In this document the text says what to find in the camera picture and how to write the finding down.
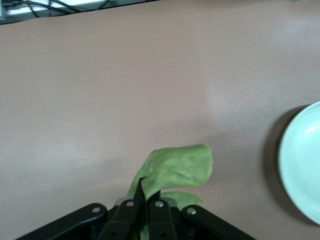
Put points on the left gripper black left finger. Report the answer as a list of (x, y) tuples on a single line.
[(122, 220)]

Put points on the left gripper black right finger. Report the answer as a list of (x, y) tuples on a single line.
[(161, 222)]

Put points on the green lettuce leaf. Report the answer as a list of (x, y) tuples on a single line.
[(180, 167)]

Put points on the mint green round plate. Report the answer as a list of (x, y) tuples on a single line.
[(305, 162)]

